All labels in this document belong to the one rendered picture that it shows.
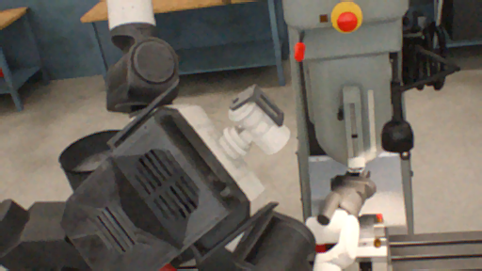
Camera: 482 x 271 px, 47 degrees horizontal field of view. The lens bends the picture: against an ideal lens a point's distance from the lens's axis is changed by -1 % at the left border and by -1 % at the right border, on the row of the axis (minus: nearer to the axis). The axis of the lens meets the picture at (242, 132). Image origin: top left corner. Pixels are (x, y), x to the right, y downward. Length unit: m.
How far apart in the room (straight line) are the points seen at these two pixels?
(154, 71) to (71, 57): 5.50
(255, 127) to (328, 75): 0.36
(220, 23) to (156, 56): 4.86
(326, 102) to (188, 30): 4.66
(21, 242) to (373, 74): 0.84
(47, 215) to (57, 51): 5.42
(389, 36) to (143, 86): 0.56
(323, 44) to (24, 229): 0.73
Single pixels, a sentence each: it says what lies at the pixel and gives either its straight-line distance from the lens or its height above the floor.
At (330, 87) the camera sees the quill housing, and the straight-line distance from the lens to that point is 1.35.
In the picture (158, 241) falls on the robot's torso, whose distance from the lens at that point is 0.93.
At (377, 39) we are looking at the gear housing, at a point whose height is 1.67.
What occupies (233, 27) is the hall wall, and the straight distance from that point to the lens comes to 5.87.
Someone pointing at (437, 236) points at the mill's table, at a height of 0.92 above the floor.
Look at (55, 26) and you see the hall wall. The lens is 6.44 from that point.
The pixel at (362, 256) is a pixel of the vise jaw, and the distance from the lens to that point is 1.65.
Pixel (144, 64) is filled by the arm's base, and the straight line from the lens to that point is 1.01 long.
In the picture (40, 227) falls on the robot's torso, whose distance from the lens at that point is 1.14.
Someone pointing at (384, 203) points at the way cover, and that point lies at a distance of 1.99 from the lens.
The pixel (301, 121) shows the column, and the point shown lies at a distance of 1.93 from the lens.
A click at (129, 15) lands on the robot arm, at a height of 1.84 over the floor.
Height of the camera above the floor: 2.11
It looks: 28 degrees down
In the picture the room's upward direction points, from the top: 10 degrees counter-clockwise
